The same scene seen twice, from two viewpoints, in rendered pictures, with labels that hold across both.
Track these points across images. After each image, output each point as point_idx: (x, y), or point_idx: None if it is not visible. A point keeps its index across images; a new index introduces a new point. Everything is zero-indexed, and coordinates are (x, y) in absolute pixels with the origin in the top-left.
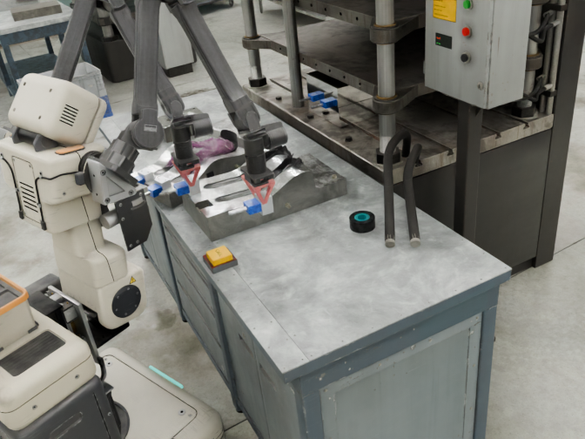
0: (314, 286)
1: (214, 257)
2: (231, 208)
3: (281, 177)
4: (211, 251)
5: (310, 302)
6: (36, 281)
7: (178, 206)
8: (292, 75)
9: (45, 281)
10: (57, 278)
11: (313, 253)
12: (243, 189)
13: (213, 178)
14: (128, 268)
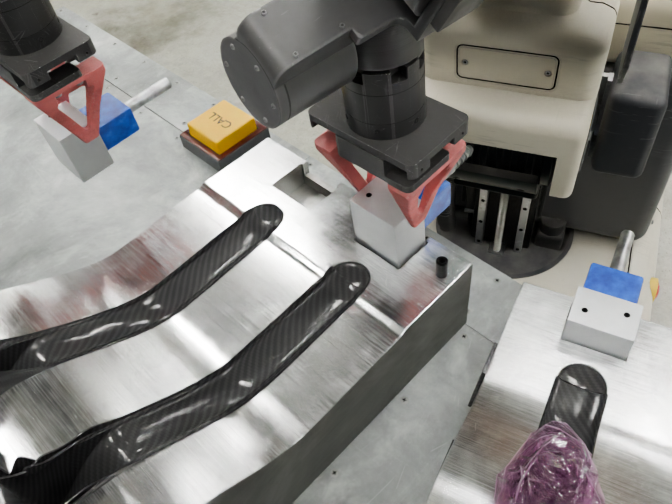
0: (9, 132)
1: (224, 107)
2: (208, 182)
3: (31, 315)
4: (241, 120)
5: (19, 100)
6: (659, 76)
7: (500, 329)
8: None
9: (639, 80)
10: (623, 92)
11: (4, 213)
12: (205, 298)
13: (363, 348)
14: (434, 84)
